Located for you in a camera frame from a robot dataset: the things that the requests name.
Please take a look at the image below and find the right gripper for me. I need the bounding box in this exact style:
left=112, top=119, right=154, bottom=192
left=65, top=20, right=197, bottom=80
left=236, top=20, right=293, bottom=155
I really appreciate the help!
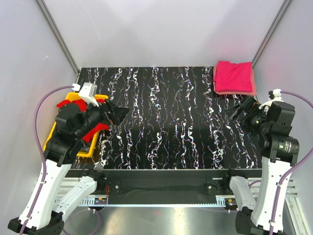
left=224, top=95, right=271, bottom=136

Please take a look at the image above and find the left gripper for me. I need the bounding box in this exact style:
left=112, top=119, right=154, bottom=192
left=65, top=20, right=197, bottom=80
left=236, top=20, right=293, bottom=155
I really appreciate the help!
left=75, top=96, right=130, bottom=139

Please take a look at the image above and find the magenta pink t shirt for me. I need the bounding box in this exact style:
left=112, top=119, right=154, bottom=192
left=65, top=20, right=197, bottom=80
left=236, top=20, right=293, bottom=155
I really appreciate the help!
left=213, top=60, right=253, bottom=93

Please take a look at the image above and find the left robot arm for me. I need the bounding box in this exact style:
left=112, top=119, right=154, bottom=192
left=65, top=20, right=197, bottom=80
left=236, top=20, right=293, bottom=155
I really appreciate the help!
left=8, top=99, right=130, bottom=235

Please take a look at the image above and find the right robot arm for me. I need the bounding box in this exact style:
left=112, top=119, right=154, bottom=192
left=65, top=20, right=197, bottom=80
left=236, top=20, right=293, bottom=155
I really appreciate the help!
left=222, top=96, right=299, bottom=235

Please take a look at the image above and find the red t shirt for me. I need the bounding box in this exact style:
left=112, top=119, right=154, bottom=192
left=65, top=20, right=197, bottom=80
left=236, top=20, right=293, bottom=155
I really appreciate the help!
left=56, top=98, right=109, bottom=143

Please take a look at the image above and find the folded salmon pink t shirt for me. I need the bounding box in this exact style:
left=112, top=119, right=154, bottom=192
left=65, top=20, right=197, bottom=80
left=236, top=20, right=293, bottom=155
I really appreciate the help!
left=212, top=64, right=257, bottom=96

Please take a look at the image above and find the yellow plastic bin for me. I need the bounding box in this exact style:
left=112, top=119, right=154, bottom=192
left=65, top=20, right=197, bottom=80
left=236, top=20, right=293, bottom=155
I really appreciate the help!
left=43, top=92, right=110, bottom=158

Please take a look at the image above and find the grey t shirt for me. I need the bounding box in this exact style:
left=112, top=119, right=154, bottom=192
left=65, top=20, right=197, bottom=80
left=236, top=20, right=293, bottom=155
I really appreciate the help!
left=80, top=140, right=91, bottom=152

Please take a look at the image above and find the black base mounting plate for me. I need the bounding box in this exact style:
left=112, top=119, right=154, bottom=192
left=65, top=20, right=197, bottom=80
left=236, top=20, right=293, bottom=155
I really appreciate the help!
left=67, top=168, right=264, bottom=205

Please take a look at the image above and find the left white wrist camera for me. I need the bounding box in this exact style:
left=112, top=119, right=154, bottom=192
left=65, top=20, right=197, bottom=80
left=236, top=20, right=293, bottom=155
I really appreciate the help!
left=71, top=82, right=99, bottom=107

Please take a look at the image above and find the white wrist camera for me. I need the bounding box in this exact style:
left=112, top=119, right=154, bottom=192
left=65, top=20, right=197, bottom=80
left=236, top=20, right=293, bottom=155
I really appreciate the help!
left=259, top=89, right=283, bottom=112
left=71, top=82, right=99, bottom=107

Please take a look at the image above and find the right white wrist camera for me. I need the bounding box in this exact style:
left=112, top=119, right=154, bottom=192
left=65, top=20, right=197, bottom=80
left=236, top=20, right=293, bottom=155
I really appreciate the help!
left=259, top=89, right=283, bottom=112

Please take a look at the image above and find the aluminium rail profile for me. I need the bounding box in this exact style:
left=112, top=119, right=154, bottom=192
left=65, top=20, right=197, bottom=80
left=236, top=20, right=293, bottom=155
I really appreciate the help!
left=52, top=177, right=110, bottom=206

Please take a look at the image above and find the left aluminium frame post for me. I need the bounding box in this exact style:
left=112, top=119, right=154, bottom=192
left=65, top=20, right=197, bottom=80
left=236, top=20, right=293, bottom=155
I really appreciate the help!
left=35, top=0, right=80, bottom=77

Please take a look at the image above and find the aluminium frame post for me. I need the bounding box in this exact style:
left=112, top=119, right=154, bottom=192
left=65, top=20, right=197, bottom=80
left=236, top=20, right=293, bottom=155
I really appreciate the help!
left=252, top=0, right=293, bottom=68
left=35, top=0, right=80, bottom=77

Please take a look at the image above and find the right aluminium frame post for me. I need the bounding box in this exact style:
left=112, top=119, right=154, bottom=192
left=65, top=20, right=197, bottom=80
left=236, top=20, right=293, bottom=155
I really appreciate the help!
left=252, top=0, right=293, bottom=68

